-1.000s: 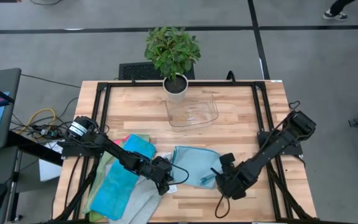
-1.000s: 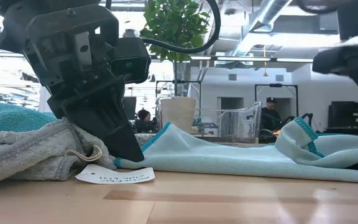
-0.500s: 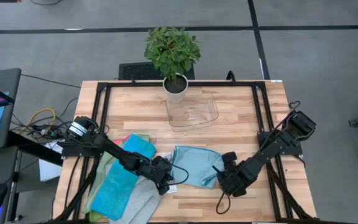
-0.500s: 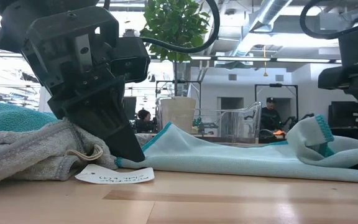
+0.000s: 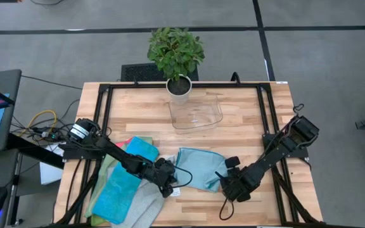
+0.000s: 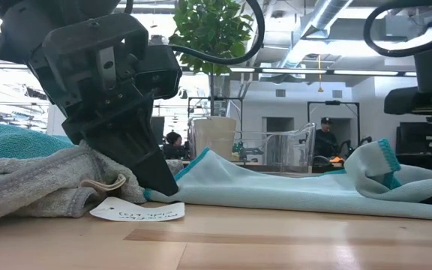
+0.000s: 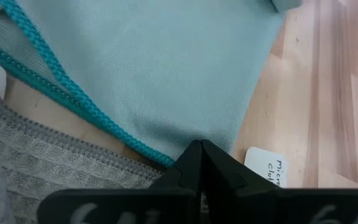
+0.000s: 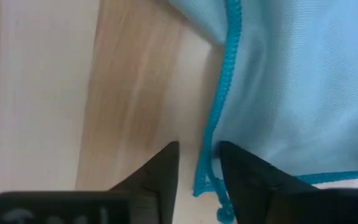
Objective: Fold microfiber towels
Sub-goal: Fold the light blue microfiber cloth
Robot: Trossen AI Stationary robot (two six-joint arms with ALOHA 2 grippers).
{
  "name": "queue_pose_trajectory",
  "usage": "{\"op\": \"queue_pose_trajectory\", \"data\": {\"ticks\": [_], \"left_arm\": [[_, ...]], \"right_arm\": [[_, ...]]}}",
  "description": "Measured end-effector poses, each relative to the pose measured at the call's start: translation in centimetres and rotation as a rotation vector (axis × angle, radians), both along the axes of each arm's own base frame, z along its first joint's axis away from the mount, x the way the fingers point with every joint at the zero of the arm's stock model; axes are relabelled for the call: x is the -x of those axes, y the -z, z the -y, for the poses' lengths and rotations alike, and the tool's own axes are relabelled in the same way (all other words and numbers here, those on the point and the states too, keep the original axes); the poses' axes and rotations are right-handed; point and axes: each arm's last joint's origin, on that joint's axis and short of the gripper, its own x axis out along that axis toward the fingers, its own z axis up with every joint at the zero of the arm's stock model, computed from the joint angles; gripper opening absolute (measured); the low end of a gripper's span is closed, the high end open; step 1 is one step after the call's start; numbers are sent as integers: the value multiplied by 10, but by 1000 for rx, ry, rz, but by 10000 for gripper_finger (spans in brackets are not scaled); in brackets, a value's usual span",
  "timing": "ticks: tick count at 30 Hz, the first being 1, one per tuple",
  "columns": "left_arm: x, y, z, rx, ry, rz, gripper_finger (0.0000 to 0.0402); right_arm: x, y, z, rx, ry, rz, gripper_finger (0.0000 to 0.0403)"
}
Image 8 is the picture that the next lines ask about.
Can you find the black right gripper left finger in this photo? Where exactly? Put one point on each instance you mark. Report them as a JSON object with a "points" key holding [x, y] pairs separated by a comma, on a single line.
{"points": [[157, 193]]}

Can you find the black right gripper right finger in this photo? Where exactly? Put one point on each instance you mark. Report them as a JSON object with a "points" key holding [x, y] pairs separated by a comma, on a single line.
{"points": [[269, 199]]}

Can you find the light blue teal-edged towel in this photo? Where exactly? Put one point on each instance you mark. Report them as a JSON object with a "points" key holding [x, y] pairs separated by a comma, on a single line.
{"points": [[291, 93]]}

